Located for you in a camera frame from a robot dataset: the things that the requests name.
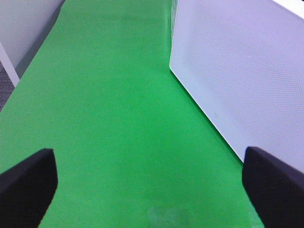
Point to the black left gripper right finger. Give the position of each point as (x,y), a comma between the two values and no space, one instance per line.
(275,189)

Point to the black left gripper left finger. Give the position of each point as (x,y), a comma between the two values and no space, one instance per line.
(27,190)

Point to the white microwave door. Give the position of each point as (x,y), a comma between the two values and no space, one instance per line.
(242,61)

